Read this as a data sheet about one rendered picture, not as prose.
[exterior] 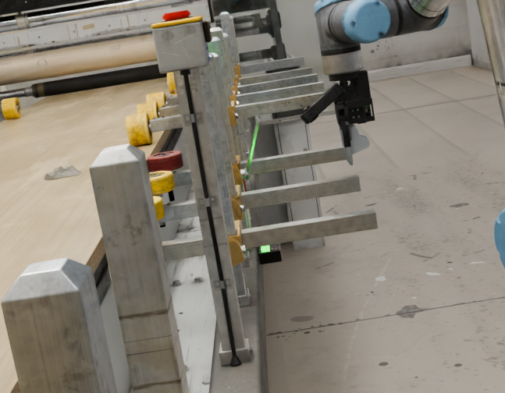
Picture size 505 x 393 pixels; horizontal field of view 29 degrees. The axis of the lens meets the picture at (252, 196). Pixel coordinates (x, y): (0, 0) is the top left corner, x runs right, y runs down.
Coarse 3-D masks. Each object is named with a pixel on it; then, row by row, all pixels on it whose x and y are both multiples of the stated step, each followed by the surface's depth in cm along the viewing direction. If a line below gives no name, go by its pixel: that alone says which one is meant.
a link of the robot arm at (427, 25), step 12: (396, 0) 205; (408, 0) 203; (420, 0) 200; (432, 0) 197; (444, 0) 197; (408, 12) 205; (420, 12) 202; (432, 12) 202; (444, 12) 208; (408, 24) 206; (420, 24) 206; (432, 24) 209
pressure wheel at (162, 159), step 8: (168, 152) 226; (176, 152) 223; (152, 160) 221; (160, 160) 220; (168, 160) 220; (176, 160) 221; (152, 168) 221; (160, 168) 220; (168, 168) 220; (176, 168) 221; (168, 192) 225
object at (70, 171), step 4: (56, 168) 220; (60, 168) 220; (64, 168) 220; (68, 168) 219; (72, 168) 219; (76, 168) 222; (52, 172) 220; (56, 172) 220; (60, 172) 220; (64, 172) 219; (68, 172) 218; (72, 172) 219; (76, 172) 219; (80, 172) 219; (44, 176) 218; (48, 176) 218; (52, 176) 218; (56, 176) 217; (60, 176) 217; (64, 176) 218
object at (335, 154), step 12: (276, 156) 224; (288, 156) 222; (300, 156) 222; (312, 156) 222; (324, 156) 222; (336, 156) 222; (252, 168) 223; (264, 168) 223; (276, 168) 223; (288, 168) 223; (180, 180) 223
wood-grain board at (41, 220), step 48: (96, 96) 411; (144, 96) 377; (0, 144) 298; (48, 144) 279; (96, 144) 263; (0, 192) 212; (48, 192) 203; (0, 240) 165; (48, 240) 159; (96, 240) 153; (0, 288) 135; (0, 336) 114; (0, 384) 98
